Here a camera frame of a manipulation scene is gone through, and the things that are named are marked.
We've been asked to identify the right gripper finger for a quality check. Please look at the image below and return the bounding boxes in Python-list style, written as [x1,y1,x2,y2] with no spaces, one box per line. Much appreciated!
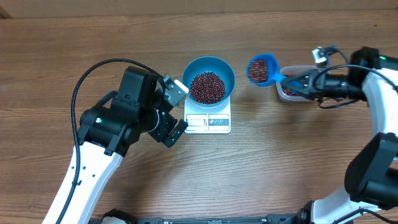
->
[281,81,317,100]
[281,69,319,86]

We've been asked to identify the clear plastic container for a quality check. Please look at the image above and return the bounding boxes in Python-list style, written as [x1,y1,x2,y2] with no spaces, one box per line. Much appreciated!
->
[276,65,317,103]

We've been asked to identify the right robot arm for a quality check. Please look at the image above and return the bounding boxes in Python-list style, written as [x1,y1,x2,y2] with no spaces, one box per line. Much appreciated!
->
[267,47,397,223]

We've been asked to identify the red beans in scoop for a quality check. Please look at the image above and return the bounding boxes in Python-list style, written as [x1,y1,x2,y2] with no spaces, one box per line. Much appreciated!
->
[248,60,268,83]

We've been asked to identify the blue plastic measuring scoop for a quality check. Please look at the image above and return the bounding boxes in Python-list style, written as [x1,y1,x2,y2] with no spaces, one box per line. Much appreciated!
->
[246,54,286,87]

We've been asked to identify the red beans in bowl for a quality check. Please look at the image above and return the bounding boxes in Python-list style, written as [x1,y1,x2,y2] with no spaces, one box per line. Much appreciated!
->
[190,72,226,105]

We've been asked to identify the white digital kitchen scale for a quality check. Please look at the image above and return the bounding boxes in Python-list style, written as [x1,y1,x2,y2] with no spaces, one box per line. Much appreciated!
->
[184,96,231,134]

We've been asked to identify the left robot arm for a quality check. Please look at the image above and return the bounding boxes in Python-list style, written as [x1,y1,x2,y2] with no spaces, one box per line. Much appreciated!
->
[44,67,189,223]

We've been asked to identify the red beans in container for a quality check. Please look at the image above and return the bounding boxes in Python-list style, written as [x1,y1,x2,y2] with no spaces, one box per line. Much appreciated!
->
[281,74,299,96]

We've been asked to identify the teal metal bowl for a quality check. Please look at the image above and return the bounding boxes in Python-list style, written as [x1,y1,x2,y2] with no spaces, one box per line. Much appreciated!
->
[182,56,236,106]

